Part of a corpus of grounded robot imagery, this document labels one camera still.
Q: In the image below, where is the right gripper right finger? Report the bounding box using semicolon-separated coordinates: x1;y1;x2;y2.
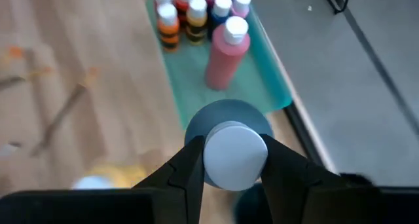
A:
260;133;348;224

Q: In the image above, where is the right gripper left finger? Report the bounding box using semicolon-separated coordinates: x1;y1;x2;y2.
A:
132;134;206;224

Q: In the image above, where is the dark slate blue paint bottle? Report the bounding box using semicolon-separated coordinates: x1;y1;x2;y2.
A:
183;98;274;192

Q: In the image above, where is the large coral pink paint bottle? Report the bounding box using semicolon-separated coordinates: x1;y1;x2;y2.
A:
205;16;252;91

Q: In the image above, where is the small orange paint bottle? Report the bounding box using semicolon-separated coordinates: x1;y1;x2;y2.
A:
156;2;181;52

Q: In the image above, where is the small ochre yellow paint bottle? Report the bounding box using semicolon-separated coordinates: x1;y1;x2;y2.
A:
185;0;209;45

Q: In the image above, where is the small blue paint bottle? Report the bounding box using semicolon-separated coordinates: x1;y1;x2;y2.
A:
208;0;233;40

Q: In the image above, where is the small pink paint bottle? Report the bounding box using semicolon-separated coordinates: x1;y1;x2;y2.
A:
230;0;253;19

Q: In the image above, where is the teal translucent plastic bin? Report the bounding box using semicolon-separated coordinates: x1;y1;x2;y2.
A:
143;0;293;128

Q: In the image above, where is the black aluminium table frame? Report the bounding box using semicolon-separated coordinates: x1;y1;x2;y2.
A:
283;101;330;174

